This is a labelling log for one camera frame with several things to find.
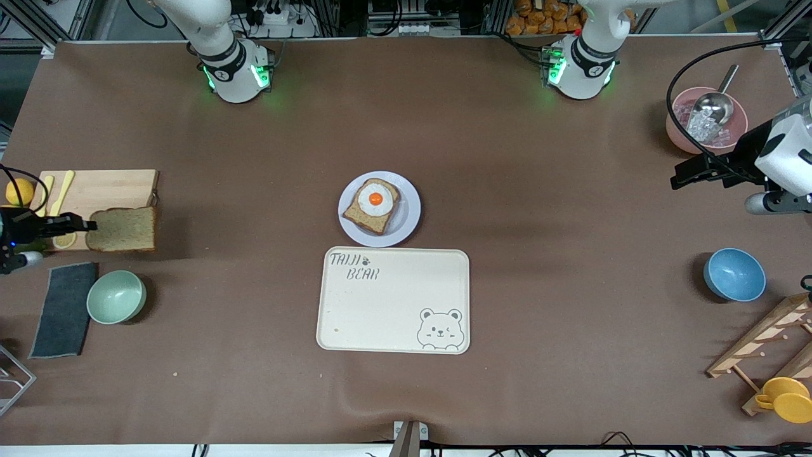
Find plain brown bread slice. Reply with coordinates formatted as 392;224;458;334
86;207;157;253

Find fried egg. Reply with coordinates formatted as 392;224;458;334
357;182;395;218

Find round white plate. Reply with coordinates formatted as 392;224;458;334
337;171;422;248

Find yellow plastic knife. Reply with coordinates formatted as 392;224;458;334
49;170;75;218

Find clear ice cubes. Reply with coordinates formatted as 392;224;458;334
674;102;737;147

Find yellow plastic fork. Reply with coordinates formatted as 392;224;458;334
35;175;55;218

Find yellow lemon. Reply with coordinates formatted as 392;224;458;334
6;178;35;208

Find pink bowl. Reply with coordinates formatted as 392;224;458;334
666;87;749;155

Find wooden cutting board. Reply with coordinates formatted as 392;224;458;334
22;169;160;251

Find metal scoop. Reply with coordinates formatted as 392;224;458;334
688;63;740;129

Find light green bowl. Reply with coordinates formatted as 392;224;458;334
86;270;147;326

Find dark grey cloth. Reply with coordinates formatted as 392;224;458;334
29;262;98;359

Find blue bowl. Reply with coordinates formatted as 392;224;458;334
703;248;767;303

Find wooden peg rack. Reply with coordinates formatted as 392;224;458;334
706;293;812;418

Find yellow cup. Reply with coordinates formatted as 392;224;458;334
755;377;812;424

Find white power strip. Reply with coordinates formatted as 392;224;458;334
238;3;317;39

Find cream bear print tray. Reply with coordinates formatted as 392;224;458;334
316;246;471;355

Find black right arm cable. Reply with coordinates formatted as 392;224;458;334
0;164;49;214

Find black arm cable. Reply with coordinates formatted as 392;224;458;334
666;38;812;185
0;164;49;214

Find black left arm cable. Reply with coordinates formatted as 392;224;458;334
666;38;812;185

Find aluminium frame profile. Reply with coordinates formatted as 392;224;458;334
0;0;93;59
758;0;812;77

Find metal wire rack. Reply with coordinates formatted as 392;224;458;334
0;345;37;418

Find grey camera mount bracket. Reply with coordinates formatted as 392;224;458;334
388;420;429;457

